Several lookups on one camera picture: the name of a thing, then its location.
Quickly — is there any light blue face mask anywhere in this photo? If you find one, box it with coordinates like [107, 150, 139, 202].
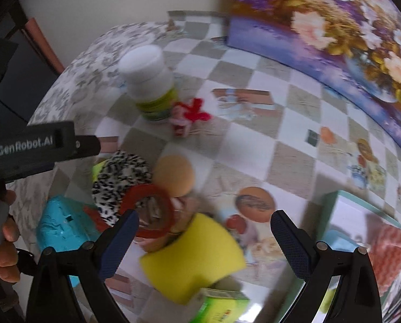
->
[325, 229, 362, 253]

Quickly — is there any yellow sponge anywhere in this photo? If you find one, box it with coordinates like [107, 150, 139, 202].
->
[139, 213, 247, 305]

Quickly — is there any pink white fluffy cloth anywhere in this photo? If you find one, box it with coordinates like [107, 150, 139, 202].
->
[367, 224, 401, 297]

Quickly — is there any teal cardboard tray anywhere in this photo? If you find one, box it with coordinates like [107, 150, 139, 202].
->
[298, 190, 401, 323]

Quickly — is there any white plastic bottle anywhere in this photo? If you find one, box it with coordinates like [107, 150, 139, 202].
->
[118, 45, 180, 122]

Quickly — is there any red tape roll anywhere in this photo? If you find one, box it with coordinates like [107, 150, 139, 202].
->
[120, 184, 176, 239]

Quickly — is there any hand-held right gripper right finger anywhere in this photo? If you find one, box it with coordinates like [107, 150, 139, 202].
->
[270, 209, 382, 323]

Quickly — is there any checked printed tablecloth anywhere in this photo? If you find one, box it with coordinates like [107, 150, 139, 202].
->
[10, 10, 401, 323]

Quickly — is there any teal pouch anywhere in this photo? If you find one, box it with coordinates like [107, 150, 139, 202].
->
[36, 196, 102, 286]

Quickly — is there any orange round puff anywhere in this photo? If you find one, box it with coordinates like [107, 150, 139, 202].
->
[152, 155, 195, 197]

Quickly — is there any red flower hair clip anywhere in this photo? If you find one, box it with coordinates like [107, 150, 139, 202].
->
[168, 98, 212, 137]

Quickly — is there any person's left hand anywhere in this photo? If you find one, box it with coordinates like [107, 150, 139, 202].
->
[0, 190, 21, 283]

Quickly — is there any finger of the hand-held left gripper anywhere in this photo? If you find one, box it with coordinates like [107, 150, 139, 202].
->
[74, 135, 101, 157]

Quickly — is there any floral painting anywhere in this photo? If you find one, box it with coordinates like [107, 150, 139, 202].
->
[225, 0, 401, 158]

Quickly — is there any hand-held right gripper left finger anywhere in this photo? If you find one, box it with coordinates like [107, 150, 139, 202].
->
[26, 209, 140, 323]

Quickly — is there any leopard print scrunchie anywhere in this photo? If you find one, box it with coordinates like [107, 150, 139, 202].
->
[92, 151, 153, 227]

